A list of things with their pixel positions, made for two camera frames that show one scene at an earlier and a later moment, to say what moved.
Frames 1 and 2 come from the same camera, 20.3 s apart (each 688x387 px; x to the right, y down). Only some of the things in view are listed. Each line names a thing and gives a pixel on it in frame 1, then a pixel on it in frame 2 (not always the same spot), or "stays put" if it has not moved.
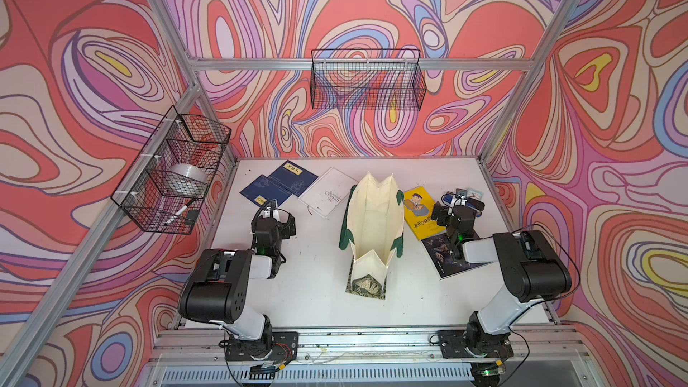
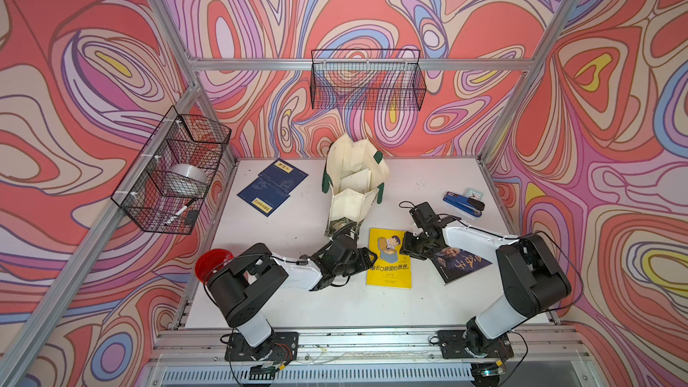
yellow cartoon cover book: (418, 210) → (391, 269)
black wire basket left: (165, 189) stays put
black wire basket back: (367, 79) stays put
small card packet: (471, 193) stays put
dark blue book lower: (263, 189) stays put
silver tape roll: (185, 180) stays put
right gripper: (442, 211) → (408, 250)
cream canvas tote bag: (372, 227) → (354, 175)
